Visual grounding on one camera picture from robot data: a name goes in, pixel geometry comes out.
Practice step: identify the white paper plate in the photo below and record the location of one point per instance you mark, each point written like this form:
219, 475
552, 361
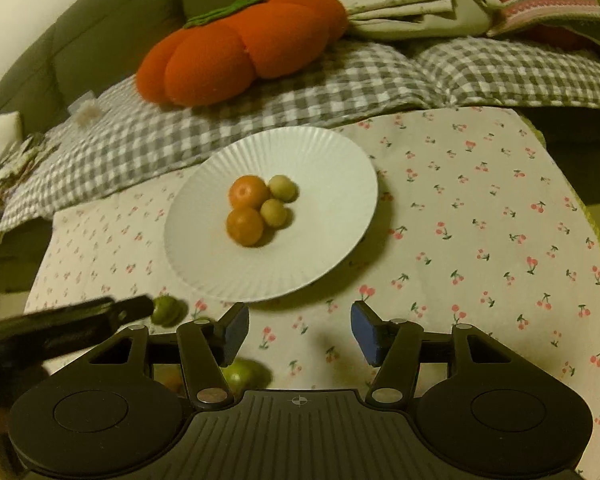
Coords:
320, 225

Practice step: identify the white paper tag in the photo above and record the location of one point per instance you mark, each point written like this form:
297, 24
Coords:
83, 111

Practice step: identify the grey checked blanket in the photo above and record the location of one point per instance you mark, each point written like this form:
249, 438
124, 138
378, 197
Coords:
290, 95

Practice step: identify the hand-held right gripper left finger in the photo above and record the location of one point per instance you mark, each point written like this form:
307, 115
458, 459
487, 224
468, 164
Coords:
235, 330

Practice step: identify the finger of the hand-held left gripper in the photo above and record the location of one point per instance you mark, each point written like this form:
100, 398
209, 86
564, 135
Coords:
135, 307

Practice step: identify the green sofa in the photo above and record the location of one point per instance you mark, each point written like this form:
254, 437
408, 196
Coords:
80, 30

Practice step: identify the green round fruit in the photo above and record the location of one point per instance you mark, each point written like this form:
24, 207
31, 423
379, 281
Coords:
169, 311
247, 376

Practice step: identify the orange tangerine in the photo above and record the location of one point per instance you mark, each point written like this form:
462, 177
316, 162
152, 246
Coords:
245, 226
249, 191

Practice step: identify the cherry print cloth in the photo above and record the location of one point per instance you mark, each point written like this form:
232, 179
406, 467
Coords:
480, 240

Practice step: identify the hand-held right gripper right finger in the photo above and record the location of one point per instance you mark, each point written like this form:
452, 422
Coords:
364, 331

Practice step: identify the white embroidered pillow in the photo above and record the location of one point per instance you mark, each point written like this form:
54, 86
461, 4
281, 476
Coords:
0, 145

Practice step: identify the dark floral cloth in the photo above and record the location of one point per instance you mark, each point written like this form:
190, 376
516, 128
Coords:
15, 175

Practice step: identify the yellow-green round fruit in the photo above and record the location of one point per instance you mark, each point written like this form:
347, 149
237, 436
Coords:
283, 187
274, 212

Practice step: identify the orange pumpkin plush pillow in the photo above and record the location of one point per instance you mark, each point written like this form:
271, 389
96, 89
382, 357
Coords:
240, 45

